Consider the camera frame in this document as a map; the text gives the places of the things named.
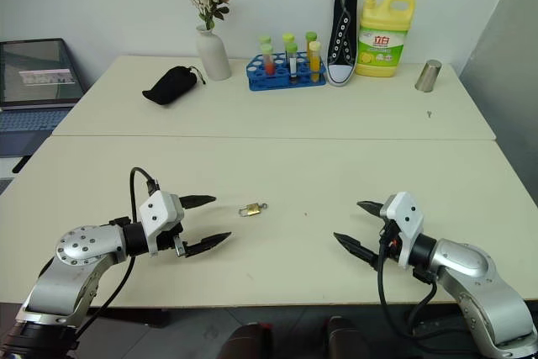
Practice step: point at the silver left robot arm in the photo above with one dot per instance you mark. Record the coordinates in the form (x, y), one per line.
(84, 246)

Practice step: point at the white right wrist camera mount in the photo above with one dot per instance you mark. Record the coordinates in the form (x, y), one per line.
(405, 216)

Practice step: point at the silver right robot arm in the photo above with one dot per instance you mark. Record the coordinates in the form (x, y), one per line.
(462, 264)

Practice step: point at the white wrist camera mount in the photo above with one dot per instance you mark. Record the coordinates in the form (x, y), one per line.
(159, 211)
(405, 216)

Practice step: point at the green-capped tube white label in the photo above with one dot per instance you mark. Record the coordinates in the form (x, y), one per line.
(292, 62)

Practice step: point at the dark rounded shape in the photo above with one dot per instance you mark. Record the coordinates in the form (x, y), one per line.
(248, 342)
(346, 340)

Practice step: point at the small brass padlock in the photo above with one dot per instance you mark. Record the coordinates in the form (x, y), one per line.
(251, 209)

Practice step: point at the open laptop computer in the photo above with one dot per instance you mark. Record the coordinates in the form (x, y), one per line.
(38, 73)

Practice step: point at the black canvas sneaker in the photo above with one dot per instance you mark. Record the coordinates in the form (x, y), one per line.
(342, 39)

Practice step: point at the yellow detergent pump bottle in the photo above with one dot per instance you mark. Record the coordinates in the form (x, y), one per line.
(380, 48)

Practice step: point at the green-capped test tube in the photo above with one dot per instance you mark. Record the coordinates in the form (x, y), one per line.
(311, 36)
(288, 37)
(265, 39)

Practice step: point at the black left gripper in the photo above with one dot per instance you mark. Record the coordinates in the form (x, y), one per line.
(168, 241)

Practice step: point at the blue test tube rack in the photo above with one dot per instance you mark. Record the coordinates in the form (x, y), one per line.
(260, 81)

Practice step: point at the steel metal cup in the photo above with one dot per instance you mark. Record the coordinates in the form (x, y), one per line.
(428, 77)

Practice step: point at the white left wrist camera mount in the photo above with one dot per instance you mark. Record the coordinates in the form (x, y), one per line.
(159, 211)

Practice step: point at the green-capped tube red liquid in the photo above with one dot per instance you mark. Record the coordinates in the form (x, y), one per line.
(268, 60)

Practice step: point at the white ceramic vase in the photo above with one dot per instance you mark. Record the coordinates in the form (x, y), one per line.
(214, 56)

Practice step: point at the yellow-capped tube orange liquid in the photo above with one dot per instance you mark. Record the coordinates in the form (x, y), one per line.
(314, 62)

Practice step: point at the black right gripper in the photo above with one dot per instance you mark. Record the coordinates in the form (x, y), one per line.
(390, 241)

